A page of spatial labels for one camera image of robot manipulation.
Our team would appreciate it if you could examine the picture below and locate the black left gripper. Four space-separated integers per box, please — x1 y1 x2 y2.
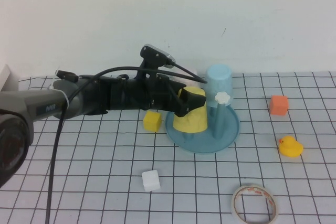
109 76 207 118

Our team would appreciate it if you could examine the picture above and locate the yellow plastic cup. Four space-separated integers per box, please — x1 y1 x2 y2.
172 87 209 133

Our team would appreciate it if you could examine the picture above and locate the light blue plastic cup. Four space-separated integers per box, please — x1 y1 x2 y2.
205 63 233 108

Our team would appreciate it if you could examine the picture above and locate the blue cup stand with pegs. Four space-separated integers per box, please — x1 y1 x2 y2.
164 92 241 155

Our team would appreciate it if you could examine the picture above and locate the yellow foam cube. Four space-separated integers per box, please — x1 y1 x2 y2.
143 111 162 132

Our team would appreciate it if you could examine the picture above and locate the white foam cube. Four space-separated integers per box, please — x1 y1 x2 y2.
142 169 161 192

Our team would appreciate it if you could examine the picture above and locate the orange foam cube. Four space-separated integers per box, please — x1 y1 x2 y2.
269 95 289 116

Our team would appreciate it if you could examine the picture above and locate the yellow rubber duck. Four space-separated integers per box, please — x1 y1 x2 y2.
278 135 305 158

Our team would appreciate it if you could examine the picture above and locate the white zip tie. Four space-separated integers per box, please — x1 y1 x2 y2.
49 83 71 107

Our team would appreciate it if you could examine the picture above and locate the white tape roll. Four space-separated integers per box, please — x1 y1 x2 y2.
230 184 279 224

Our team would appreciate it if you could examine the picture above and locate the white box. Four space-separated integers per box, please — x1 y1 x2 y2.
0 63 19 92

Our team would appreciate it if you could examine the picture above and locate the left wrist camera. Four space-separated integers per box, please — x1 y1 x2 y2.
135 44 177 79

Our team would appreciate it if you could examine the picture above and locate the black left camera cable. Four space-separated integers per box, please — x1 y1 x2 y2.
46 61 208 224

